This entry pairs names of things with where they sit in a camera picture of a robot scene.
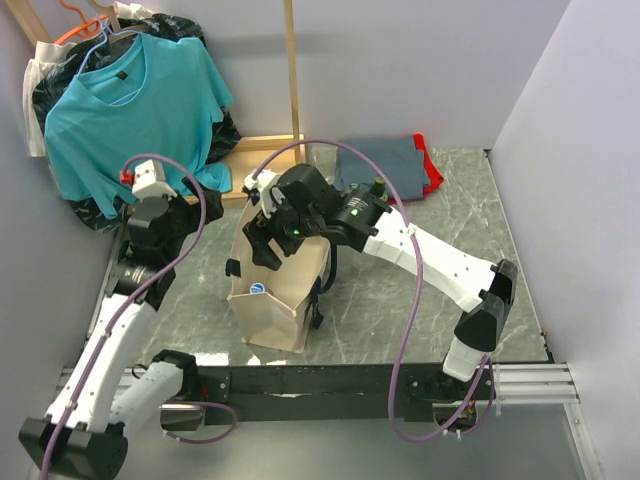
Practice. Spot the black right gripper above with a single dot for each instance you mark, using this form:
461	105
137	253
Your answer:
260	231

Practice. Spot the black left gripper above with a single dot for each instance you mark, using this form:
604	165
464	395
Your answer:
193	210

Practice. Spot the green glass bottle yellow label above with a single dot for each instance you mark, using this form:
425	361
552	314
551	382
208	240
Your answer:
378	189

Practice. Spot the beige canvas tote bag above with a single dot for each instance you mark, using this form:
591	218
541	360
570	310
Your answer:
280	318

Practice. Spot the clear bottle blue cap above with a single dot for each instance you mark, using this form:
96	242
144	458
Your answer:
257	288
363	261

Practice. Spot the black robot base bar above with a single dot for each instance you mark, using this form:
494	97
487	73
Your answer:
330	392

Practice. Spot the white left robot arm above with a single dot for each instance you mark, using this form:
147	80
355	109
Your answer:
85	432

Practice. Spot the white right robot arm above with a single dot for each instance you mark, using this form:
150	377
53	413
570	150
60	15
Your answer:
485	291

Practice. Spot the wooden rack base tray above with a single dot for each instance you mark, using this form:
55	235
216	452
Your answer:
249	153

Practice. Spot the grey folded garment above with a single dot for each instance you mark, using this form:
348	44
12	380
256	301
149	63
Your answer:
350	169

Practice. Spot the turquoise t-shirt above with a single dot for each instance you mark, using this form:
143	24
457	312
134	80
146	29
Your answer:
160	97

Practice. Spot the wooden clothes hanger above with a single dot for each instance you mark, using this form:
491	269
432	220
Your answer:
113	27

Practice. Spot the white hanging garment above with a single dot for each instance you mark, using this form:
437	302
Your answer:
48	74

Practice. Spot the orange clothes hanger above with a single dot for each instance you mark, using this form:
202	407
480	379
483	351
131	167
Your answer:
85	29

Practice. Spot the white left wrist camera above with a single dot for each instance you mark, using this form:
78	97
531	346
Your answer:
148	180

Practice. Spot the wooden rack post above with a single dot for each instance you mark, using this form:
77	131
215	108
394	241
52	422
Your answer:
28	20
292	67

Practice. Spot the light blue wire hanger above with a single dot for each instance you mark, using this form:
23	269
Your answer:
98	52

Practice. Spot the wooden rack left post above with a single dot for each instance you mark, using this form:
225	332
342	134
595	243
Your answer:
28	20

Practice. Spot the aluminium rail frame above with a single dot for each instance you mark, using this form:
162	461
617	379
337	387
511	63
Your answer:
510	384

